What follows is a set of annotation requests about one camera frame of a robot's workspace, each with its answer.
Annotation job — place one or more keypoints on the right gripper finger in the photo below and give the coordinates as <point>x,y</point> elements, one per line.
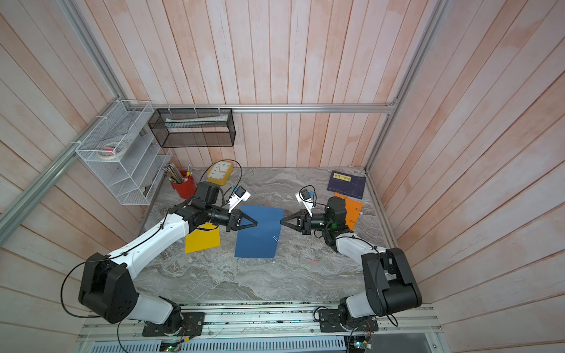
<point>294,226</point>
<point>294,218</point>

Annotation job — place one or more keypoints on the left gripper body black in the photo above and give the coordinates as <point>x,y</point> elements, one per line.
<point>220,215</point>

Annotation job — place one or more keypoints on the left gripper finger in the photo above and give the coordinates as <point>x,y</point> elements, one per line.
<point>241,226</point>
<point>246,219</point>

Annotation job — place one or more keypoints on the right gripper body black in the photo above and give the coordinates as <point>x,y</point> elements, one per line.
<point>320,223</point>

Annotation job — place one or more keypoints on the blue paper document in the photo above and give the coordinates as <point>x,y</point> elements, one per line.
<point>258,242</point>

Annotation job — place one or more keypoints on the orange paper document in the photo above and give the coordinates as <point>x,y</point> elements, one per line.
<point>353,209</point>

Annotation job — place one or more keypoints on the yellow paper document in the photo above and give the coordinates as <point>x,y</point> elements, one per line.
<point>205,237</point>

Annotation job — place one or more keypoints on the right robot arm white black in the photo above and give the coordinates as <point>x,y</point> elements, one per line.
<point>389,284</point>

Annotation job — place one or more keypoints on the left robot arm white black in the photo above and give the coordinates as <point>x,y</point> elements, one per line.
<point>107,286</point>

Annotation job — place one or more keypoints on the yellow alarm clock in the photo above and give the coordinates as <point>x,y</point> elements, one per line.
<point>220,172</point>

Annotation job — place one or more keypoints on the dark navy notebook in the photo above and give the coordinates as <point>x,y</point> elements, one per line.
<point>347,184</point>

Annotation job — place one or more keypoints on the red pencil cup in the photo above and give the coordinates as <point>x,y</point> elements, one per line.
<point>186,187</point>

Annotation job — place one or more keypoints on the pencils in cup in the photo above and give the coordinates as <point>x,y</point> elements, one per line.
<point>176,176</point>

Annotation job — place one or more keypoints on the black mesh basket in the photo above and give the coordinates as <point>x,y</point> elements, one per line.
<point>193,127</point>

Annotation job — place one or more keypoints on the tape roll in rack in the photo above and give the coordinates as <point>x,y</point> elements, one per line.
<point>111,150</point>

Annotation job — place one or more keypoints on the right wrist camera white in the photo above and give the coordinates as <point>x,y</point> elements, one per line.
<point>306,198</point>

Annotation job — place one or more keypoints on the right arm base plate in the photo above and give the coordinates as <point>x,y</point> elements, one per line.
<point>336,320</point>

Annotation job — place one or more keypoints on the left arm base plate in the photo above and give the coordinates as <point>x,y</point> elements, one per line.
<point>186,324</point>

